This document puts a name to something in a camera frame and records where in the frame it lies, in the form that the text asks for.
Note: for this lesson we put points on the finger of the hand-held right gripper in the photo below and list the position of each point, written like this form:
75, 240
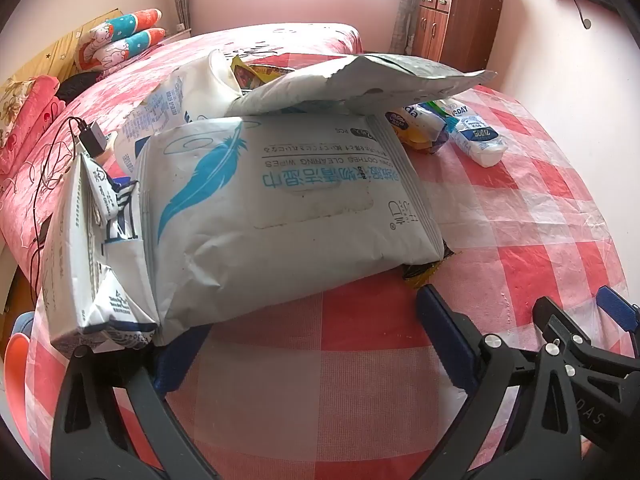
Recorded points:
617, 307
552, 325

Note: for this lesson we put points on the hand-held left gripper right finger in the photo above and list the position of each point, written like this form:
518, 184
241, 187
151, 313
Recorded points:
445, 330

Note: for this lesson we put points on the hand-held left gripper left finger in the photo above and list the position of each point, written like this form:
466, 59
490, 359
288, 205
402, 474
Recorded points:
175, 365

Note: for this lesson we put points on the black and yellow coffee packet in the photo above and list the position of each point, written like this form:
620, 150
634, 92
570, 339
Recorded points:
425, 272

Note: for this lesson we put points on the orange plastic bucket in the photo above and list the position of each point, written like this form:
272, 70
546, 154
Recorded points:
15, 365

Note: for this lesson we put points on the white wet wipes packet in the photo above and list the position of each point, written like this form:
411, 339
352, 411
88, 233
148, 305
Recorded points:
280, 220

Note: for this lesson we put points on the blue and yellow tissue packet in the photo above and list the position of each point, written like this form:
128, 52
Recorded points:
415, 130

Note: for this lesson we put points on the white and blue carton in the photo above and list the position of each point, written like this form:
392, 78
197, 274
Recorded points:
122, 310

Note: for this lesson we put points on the red checkered tablecloth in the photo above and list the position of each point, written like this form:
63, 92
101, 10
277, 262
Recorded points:
525, 220

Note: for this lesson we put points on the white blue packet left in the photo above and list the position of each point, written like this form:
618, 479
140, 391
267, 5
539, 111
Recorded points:
70, 260

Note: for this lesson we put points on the small white tissue packet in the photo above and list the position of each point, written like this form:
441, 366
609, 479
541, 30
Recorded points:
480, 145

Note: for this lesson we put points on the small white carton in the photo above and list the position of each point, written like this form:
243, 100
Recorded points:
107, 185

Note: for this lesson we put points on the green packet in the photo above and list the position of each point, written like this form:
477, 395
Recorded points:
442, 108

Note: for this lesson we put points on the black charger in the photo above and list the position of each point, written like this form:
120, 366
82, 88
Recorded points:
91, 137

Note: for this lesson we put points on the grey torn mailing bag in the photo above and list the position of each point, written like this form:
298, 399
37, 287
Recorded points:
380, 82

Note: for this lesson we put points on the white bag with blue print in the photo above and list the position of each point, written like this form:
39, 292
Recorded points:
170, 105

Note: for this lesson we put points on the pink folded blankets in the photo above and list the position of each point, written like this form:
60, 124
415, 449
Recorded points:
35, 120

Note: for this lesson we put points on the dark cloth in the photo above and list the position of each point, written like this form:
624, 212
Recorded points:
80, 85

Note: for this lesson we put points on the yellow snack wrapper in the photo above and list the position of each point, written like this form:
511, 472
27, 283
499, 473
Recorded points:
250, 75

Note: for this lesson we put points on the brown wooden cabinet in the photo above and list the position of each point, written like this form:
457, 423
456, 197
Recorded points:
470, 25

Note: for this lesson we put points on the floral pillow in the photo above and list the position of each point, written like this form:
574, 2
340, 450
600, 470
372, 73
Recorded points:
12, 102

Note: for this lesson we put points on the bed with pink bedspread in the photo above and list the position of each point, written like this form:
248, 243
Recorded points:
310, 42

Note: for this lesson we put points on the cartoon print bolster pillow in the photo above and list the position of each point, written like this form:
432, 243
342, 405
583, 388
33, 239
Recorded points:
130, 22
125, 47

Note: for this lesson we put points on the yellow headboard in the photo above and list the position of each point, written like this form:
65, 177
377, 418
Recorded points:
60, 45

